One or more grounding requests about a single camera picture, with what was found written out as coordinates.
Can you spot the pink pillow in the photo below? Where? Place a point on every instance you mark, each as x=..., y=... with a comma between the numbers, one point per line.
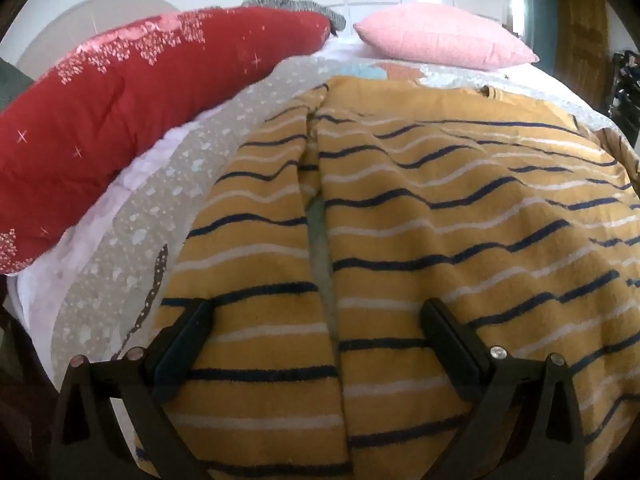
x=440, y=35

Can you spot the dark cluttered shelf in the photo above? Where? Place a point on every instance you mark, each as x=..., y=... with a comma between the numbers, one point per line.
x=625, y=95

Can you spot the dark teal door panel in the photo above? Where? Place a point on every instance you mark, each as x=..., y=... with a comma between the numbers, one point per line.
x=537, y=5

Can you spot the yellow striped sweater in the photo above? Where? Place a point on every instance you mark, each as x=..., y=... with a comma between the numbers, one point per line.
x=425, y=240

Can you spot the white rounded headboard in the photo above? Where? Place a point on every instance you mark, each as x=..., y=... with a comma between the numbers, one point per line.
x=65, y=30

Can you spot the grey knitted garment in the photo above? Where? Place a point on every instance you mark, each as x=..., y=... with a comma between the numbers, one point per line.
x=300, y=6

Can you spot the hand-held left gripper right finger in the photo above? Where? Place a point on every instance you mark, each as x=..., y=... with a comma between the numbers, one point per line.
x=450, y=355

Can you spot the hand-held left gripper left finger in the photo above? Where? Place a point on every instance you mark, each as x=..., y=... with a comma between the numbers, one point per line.
x=182, y=350

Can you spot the teal cushion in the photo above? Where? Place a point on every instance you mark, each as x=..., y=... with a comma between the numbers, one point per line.
x=12, y=82

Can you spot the wooden door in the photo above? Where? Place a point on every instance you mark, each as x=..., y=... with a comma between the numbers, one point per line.
x=580, y=35

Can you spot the red floral quilt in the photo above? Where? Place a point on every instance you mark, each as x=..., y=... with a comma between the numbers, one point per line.
x=125, y=100

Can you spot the patterned quilted blanket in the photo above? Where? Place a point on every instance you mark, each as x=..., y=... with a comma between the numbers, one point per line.
x=150, y=220

